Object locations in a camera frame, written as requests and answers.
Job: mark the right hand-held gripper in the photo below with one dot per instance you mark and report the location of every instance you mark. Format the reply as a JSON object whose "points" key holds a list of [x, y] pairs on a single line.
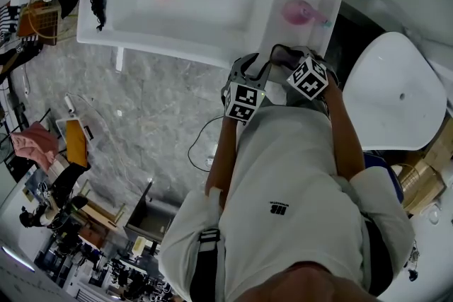
{"points": [[308, 78]]}

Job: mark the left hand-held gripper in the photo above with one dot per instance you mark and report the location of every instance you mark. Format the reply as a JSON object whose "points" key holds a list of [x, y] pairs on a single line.
{"points": [[244, 100]]}

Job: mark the person's right forearm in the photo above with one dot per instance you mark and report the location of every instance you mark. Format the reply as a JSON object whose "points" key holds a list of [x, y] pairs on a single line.
{"points": [[345, 138]]}

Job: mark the person's left forearm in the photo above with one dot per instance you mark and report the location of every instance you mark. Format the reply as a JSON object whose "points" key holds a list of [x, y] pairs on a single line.
{"points": [[223, 152]]}

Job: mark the person's white shirt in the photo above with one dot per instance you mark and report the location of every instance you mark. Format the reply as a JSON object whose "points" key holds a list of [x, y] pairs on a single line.
{"points": [[290, 169]]}

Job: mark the white ceramic sink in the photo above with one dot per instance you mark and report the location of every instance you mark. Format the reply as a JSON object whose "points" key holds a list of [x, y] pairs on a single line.
{"points": [[219, 17]]}

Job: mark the white drain pipe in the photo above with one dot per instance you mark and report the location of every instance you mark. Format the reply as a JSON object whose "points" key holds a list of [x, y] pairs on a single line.
{"points": [[120, 59]]}

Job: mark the cardboard boxes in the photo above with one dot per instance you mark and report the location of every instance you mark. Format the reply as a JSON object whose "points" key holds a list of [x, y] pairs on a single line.
{"points": [[428, 169]]}

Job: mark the black open box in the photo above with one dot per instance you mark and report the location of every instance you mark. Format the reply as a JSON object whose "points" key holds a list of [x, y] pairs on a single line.
{"points": [[148, 219]]}

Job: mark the orange cushion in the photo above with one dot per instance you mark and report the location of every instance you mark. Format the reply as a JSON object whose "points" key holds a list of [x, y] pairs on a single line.
{"points": [[76, 145]]}

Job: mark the white tray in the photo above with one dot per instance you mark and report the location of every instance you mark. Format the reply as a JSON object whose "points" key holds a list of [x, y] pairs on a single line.
{"points": [[62, 125]]}

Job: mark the pink cloth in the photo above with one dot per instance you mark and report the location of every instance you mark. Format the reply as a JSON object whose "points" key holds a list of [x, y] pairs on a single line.
{"points": [[33, 146]]}

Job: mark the black and white striped clothing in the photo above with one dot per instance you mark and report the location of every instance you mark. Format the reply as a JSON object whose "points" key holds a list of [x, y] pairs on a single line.
{"points": [[14, 46]]}

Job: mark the wooden frame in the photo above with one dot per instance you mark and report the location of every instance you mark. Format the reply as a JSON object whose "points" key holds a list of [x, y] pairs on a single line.
{"points": [[102, 212]]}

